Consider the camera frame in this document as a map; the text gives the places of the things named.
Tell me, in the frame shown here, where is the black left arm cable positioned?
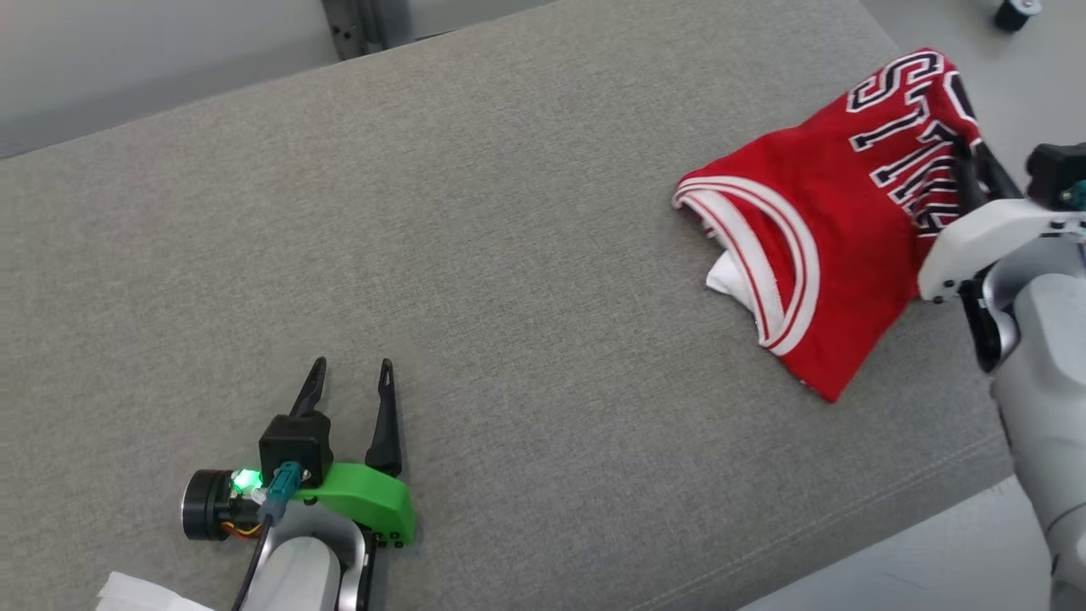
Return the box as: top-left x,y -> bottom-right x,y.
231,516 -> 277,611

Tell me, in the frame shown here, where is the red basketball jersey striped trim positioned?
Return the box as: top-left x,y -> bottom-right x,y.
672,47 -> 985,404

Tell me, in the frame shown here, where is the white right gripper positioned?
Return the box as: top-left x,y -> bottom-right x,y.
918,140 -> 1086,303

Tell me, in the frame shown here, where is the black caster wheel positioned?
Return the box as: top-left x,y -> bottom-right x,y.
994,0 -> 1043,33

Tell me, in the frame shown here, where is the dark grey perforated bracket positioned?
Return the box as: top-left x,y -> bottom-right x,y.
321,0 -> 370,60

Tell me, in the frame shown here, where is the grey fabric sofa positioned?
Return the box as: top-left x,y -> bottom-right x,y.
0,0 -> 1019,611

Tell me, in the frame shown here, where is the teal left camera connector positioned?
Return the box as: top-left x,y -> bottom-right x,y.
257,462 -> 304,523

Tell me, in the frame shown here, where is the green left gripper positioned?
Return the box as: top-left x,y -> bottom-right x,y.
181,356 -> 417,546

